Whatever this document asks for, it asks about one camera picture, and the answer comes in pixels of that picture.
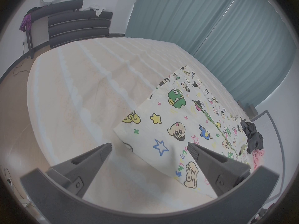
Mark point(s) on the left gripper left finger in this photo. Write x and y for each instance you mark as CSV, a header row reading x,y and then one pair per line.
x,y
79,171

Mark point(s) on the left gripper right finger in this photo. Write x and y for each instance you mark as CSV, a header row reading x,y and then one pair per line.
x,y
219,171

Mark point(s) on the white printed pyjama top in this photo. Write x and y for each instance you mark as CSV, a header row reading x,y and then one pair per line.
x,y
168,115

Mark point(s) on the bed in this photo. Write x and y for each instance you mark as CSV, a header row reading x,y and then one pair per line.
x,y
81,90

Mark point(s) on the pink garment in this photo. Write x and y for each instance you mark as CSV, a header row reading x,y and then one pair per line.
x,y
258,159

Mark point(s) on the black garment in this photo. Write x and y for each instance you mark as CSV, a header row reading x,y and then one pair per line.
x,y
254,136

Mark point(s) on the grey bedside table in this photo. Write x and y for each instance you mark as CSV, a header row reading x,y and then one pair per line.
x,y
247,110

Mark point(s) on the blue-green curtain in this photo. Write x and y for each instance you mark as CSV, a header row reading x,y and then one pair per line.
x,y
198,31

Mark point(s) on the purple garment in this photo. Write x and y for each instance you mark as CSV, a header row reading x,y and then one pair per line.
x,y
25,23

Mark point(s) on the white garment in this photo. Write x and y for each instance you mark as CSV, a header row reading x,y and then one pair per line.
x,y
94,9

